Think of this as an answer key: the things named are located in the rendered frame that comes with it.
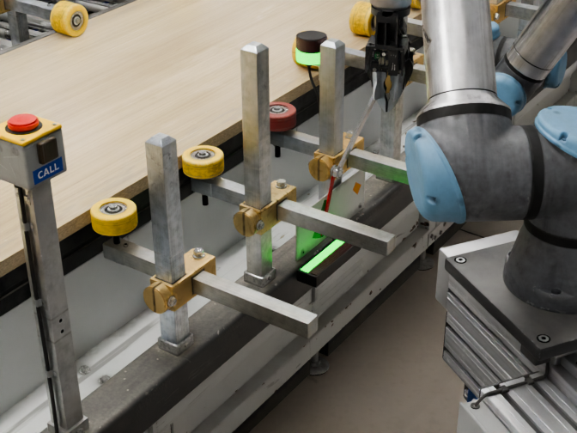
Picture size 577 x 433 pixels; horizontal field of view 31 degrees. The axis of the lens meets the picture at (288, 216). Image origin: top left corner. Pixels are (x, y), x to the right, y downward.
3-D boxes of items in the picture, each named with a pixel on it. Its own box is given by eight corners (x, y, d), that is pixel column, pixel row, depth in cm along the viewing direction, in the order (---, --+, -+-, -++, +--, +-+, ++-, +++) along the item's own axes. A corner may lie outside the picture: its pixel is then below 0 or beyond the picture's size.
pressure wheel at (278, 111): (303, 154, 220) (303, 104, 215) (282, 167, 215) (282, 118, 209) (273, 144, 224) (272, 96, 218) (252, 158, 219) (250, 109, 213)
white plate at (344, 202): (365, 207, 219) (367, 166, 214) (297, 262, 201) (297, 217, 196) (362, 206, 220) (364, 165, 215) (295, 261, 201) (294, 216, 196)
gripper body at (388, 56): (362, 76, 188) (365, 12, 182) (370, 60, 195) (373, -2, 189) (403, 80, 186) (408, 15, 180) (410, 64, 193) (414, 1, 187)
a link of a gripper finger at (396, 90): (382, 120, 193) (385, 74, 188) (387, 108, 198) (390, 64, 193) (398, 122, 192) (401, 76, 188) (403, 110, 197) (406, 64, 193)
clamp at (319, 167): (363, 159, 213) (364, 137, 210) (329, 185, 203) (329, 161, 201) (340, 152, 216) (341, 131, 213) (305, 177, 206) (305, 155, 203)
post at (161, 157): (192, 378, 182) (176, 134, 158) (179, 389, 180) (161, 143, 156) (177, 371, 184) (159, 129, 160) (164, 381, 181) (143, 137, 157)
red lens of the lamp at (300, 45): (333, 45, 198) (333, 33, 197) (316, 54, 193) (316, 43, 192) (306, 39, 201) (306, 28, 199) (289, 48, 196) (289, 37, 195)
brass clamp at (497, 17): (517, 13, 261) (519, -7, 259) (495, 27, 251) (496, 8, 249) (495, 9, 264) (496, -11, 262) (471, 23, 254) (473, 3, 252)
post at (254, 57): (272, 280, 197) (269, 42, 172) (262, 289, 194) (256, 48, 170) (258, 274, 198) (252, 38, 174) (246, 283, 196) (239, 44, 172)
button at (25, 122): (46, 129, 134) (45, 117, 133) (23, 140, 131) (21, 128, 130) (25, 122, 136) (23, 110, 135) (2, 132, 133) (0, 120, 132)
